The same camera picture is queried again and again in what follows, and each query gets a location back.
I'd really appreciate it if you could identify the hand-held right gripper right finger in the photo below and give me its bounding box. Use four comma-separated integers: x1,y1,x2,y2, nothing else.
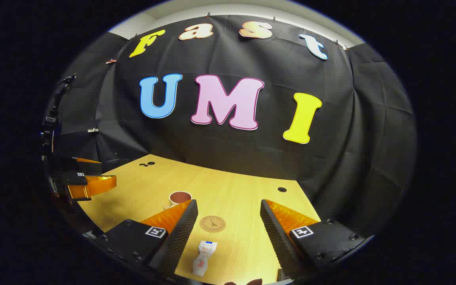
260,199,371,279

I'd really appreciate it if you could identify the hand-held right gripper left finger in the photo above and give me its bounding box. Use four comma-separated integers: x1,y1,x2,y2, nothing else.
93,199,199,277

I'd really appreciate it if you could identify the white toothpaste tube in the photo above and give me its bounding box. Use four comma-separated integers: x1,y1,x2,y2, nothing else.
192,241,218,277

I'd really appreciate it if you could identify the round brown coaster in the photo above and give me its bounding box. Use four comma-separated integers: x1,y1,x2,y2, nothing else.
199,216,226,233

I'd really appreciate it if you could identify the beige cup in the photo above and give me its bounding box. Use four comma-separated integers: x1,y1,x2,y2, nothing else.
163,191,193,209

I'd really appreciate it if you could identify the wooden desktop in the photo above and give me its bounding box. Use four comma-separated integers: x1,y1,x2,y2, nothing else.
77,154,321,285

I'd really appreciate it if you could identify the black backdrop cloth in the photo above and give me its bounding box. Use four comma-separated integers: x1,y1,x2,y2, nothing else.
44,15,418,238

